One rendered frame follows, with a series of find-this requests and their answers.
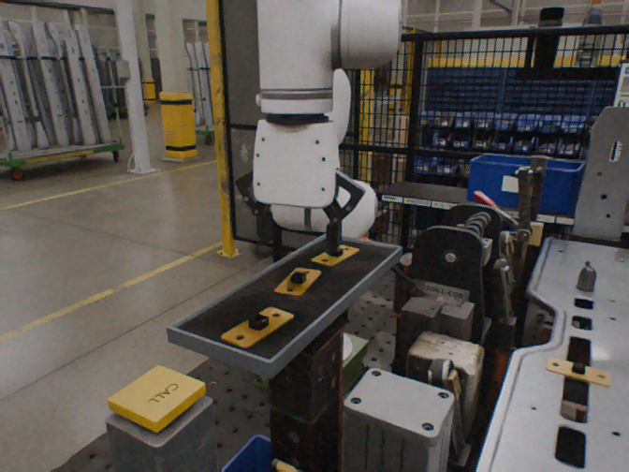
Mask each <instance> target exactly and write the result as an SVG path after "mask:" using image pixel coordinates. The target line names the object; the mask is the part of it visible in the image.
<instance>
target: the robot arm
mask: <svg viewBox="0 0 629 472"><path fill-rule="evenodd" d="M257 9H258V38H259V65H260V89H261V90H260V91H261V95H258V96H257V97H256V103H257V105H258V106H261V111H263V112H269V113H270V114H271V116H266V117H265V120H261V121H259V122H258V127H257V132H256V148H255V160H254V170H252V171H251V172H249V173H246V174H245V175H243V176H242V177H241V178H239V179H237V180H236V181H235V185H236V186H237V188H238V191H239V192H240V194H241V195H242V200H243V201H244V203H246V204H247V205H248V206H249V207H250V208H251V209H252V213H253V215H254V216H255V217H256V235H257V237H259V246H265V245H266V243H268V242H269V241H272V240H273V239H274V232H273V219H274V221H275V222H276V223H277V224H278V225H280V226H281V227H283V228H286V229H294V230H305V231H318V232H326V254H327V255H332V254H333V253H334V252H335V251H336V250H337V249H338V247H340V246H341V243H342V236H345V237H351V238H357V239H359V238H360V237H362V236H363V235H364V234H365V233H366V232H367V231H368V230H369V229H370V227H371V226H372V224H373V221H374V220H375V218H376V217H375V216H376V212H377V198H376V196H375V194H374V192H373V189H372V188H371V187H370V186H369V185H368V184H365V183H363V182H362V181H357V180H352V179H350V178H349V177H347V176H346V175H344V174H343V173H341V172H340V158H339V148H338V146H339V145H340V144H341V142H342V141H343V139H344V135H345V132H346V129H347V124H348V117H349V106H350V102H351V86H350V82H348V79H347V77H346V76H345V75H344V72H343V70H342V68H374V67H379V66H384V65H386V64H387V63H389V62H390V61H391V60H392V59H394V58H395V55H396V53H397V51H398V49H399V48H400V43H401V35H402V4H401V0H257ZM251 182H254V192H253V191H252V187H251ZM269 208H270V210H269Z"/></svg>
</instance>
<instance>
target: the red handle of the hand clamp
mask: <svg viewBox="0 0 629 472"><path fill-rule="evenodd" d="M473 195H474V197H473V199H475V200H476V201H477V202H479V203H480V204H481V205H488V206H492V207H494V208H496V209H497V210H498V211H499V213H500V214H501V216H502V219H503V220H504V222H506V224H507V225H509V226H511V227H512V228H513V229H515V230H516V231H519V224H518V223H517V222H516V220H515V219H513V218H512V217H511V216H510V215H508V214H506V213H505V212H503V211H502V210H501V209H500V208H498V207H497V206H496V205H495V203H494V202H493V201H492V200H490V199H488V198H487V196H485V195H484V194H483V193H482V192H480V191H478V192H477V191H476V192H475V193H474V194H473Z"/></svg>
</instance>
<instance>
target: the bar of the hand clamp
mask: <svg viewBox="0 0 629 472"><path fill-rule="evenodd" d="M543 174H544V171H543V169H542V167H540V168H537V169H536V171H533V170H531V168H530V167H519V169H518V170H516V171H515V172H511V178H513V177H515V178H516V179H518V205H519V230H520V229H527V230H529V231H530V232H531V179H533V176H536V179H537V181H540V180H542V179H543Z"/></svg>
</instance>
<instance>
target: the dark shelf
mask: <svg viewBox="0 0 629 472"><path fill-rule="evenodd" d="M466 194H467V188H461V187H453V186H444V185H436V184H419V183H410V182H401V181H399V182H397V183H396V184H393V185H391V186H390V187H388V188H386V189H384V191H382V192H379V193H378V194H377V200H378V201H384V202H391V203H399V204H405V205H414V206H421V207H428V208H435V209H442V210H448V209H450V208H451V207H453V206H455V205H457V204H460V203H470V204H472V203H473V204H480V203H479V202H475V201H468V200H466ZM480 205H481V204H480ZM496 206H497V207H498V208H500V209H501V210H502V211H503V212H505V213H506V214H508V215H510V216H511V217H512V218H514V219H519V208H515V207H509V206H502V205H496ZM576 206H578V205H577V204H576ZM576 206H575V207H574V208H573V210H572V211H571V213H570V214H556V213H549V212H541V211H538V216H537V221H536V223H542V224H551V225H557V226H565V227H572V226H573V220H574V215H575V210H576ZM622 233H623V234H629V206H628V210H627V214H626V218H624V222H623V227H622Z"/></svg>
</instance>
